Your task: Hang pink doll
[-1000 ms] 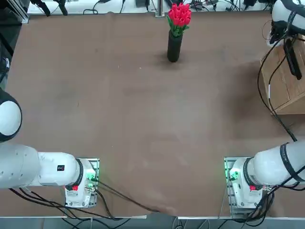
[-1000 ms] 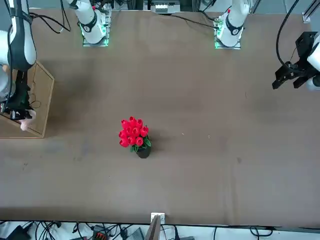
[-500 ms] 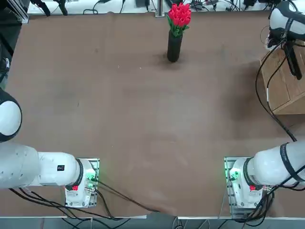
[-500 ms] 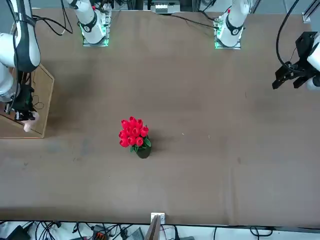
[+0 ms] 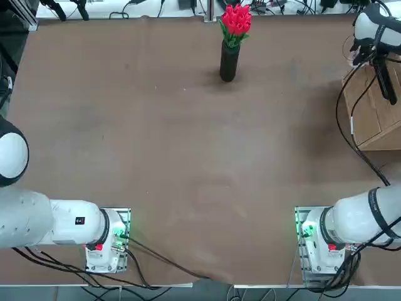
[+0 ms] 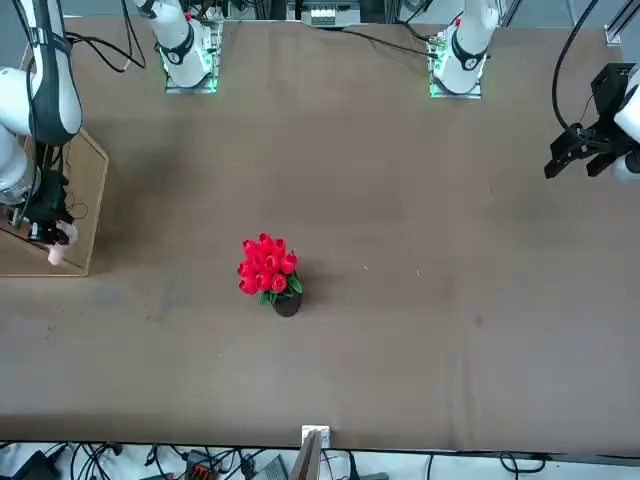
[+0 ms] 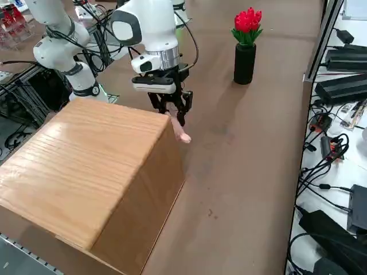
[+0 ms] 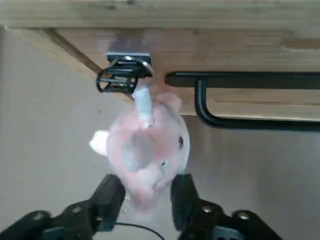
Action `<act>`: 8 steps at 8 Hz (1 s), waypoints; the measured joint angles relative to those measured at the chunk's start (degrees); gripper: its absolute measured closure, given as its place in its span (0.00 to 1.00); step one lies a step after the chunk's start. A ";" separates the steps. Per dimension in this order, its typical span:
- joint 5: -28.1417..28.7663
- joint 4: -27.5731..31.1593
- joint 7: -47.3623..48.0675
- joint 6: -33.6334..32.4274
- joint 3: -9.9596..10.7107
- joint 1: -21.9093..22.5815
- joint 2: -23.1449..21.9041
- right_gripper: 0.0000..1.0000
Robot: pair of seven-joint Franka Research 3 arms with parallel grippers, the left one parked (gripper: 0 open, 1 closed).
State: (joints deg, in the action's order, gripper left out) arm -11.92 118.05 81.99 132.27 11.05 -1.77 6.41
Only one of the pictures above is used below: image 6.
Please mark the light wooden box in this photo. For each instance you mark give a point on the light wooden box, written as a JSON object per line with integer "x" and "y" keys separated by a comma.
{"x": 82, "y": 240}

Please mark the large ribbed black power supply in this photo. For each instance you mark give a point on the large ribbed black power supply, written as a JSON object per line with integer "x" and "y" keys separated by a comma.
{"x": 272, "y": 470}

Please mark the big black power brick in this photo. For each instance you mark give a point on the big black power brick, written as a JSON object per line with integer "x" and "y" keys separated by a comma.
{"x": 30, "y": 467}

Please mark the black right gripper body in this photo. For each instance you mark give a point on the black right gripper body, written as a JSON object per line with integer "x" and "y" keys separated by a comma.
{"x": 47, "y": 210}

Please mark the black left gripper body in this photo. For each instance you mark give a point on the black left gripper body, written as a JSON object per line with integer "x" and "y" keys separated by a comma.
{"x": 610, "y": 90}

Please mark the aluminium frame post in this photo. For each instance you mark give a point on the aluminium frame post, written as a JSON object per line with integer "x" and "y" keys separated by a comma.
{"x": 307, "y": 460}
{"x": 614, "y": 34}

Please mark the red artificial tulip bunch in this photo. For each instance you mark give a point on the red artificial tulip bunch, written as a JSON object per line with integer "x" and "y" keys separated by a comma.
{"x": 265, "y": 265}

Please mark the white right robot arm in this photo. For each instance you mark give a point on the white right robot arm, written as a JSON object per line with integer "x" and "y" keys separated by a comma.
{"x": 12, "y": 160}

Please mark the white power strip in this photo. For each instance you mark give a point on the white power strip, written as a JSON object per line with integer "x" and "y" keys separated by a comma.
{"x": 325, "y": 15}

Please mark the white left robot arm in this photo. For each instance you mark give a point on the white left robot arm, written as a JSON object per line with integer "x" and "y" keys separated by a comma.
{"x": 470, "y": 35}

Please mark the pink plush doll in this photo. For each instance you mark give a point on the pink plush doll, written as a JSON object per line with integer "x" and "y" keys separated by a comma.
{"x": 56, "y": 255}

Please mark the long black power supply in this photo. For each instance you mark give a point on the long black power supply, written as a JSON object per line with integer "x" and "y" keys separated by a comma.
{"x": 370, "y": 476}

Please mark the orange and black connector box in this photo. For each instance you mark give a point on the orange and black connector box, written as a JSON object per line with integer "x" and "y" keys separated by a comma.
{"x": 200, "y": 470}

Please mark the black cylindrical vase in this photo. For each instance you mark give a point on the black cylindrical vase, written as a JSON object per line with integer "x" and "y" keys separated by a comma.
{"x": 287, "y": 309}

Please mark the white post bracket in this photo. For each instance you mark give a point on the white post bracket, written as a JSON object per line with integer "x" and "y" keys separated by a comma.
{"x": 325, "y": 435}

